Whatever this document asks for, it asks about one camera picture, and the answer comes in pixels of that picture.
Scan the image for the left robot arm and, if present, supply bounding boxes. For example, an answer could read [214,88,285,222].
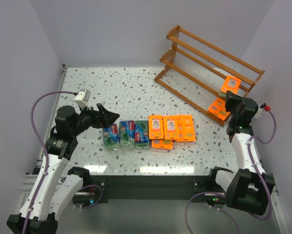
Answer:
[7,103,120,234]

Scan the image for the blue sponge pack left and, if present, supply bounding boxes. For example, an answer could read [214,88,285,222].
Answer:
[103,124,120,150]

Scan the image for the green sponge pack right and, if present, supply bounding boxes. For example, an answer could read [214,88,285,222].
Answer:
[134,120,150,149]

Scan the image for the wooden shelf rack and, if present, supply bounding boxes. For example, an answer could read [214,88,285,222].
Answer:
[154,25,265,126]

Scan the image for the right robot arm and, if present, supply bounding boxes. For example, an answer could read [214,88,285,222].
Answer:
[205,91,275,220]

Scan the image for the blue sponge pack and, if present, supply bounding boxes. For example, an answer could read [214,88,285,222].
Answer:
[103,124,120,150]
[119,120,135,150]

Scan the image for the black table base frame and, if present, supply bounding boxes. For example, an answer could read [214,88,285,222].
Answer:
[73,175,223,204]

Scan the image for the orange box under right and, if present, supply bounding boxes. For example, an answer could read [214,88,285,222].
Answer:
[176,115,196,142]

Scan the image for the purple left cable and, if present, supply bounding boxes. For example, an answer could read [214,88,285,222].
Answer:
[20,91,104,234]

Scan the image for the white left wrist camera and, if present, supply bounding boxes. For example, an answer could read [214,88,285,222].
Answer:
[74,89,91,110]

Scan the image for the orange box under left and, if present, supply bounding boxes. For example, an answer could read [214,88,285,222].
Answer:
[151,139,173,150]

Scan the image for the orange sponge box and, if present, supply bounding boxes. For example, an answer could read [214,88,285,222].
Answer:
[218,75,241,98]
[208,97,229,120]
[163,116,179,140]
[148,115,164,140]

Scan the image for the blue sponge pack middle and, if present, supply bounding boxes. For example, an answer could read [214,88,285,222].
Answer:
[119,120,135,150]

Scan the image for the orange box under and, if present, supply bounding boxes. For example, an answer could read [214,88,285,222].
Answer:
[151,139,173,150]
[176,115,196,142]

